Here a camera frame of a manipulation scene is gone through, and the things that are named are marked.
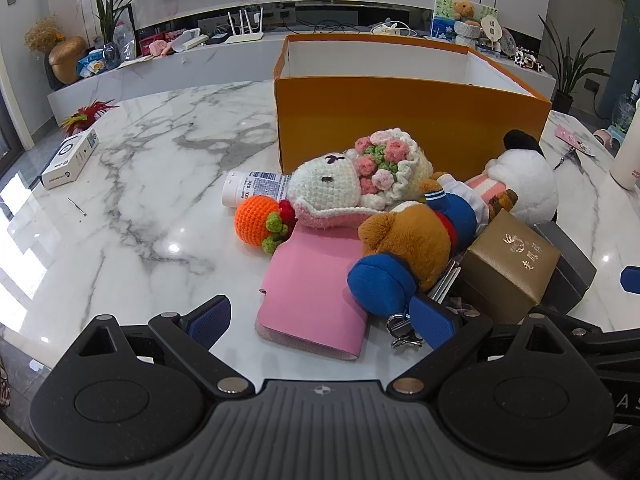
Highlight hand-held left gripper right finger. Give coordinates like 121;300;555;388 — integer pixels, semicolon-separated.
387;294;571;395

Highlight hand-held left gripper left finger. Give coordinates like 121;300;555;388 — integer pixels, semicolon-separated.
75;294;256;396

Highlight brown bear plush blue outfit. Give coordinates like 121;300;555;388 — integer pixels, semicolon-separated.
346;172;493;316

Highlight orange crochet fruit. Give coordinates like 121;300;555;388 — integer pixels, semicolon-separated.
234;196;296;255

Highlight white squeeze tube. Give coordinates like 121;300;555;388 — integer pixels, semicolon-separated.
221;170;293;208

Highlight white panda plush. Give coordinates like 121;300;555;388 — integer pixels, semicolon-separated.
435;130;559;223

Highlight white crochet bunny doll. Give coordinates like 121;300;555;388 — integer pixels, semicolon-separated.
287;127;433;233

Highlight orange cardboard box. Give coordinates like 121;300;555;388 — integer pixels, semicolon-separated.
272;34;552;175

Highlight grey box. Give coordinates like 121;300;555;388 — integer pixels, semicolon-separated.
532;221;597;313

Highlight gold gift box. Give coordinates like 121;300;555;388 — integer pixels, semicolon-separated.
457;209;562;325

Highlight white bottle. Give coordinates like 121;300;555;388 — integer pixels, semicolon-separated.
609;110;640;191

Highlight metal nail scissors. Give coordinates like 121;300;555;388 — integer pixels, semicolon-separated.
552;147;583;171

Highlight pink packet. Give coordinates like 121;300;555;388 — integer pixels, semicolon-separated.
555;125;593;157

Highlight clear water jug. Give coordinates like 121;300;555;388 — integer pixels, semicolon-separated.
612;80;640;133

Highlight tall potted plant black pot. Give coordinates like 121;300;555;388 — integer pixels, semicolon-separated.
537;12;618;113

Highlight small white carton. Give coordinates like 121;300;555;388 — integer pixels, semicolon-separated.
41;127;99;191

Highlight red feather toy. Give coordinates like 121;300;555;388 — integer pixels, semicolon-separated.
60;101;121;137

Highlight black and white cow figurines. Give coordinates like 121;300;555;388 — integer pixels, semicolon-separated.
515;50;546;73

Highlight white marble television console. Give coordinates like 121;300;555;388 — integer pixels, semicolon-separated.
47;27;558;106

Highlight blue snack packets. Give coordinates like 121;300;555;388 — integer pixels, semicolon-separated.
77;50;108;78

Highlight round paper fan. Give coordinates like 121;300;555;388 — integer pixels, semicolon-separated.
480;15;503;53

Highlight white router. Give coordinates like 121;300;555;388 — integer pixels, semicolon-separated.
225;7;266;44

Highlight golden vase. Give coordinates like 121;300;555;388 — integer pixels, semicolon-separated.
45;36;88;86

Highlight small teddy bear in pot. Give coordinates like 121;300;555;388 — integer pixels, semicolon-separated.
452;0;483;46

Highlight green picture card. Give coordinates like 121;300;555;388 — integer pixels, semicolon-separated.
431;0;501;41

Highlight green plant in glass vase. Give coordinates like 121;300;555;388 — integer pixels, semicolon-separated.
92;0;146;68

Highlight dried yellow flowers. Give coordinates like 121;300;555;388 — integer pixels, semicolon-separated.
25;15;66;53

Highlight metal key ring clasp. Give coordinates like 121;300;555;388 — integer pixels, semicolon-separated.
385;312;426;352

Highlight white charger with cables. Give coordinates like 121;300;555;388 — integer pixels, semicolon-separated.
370;21;418;38

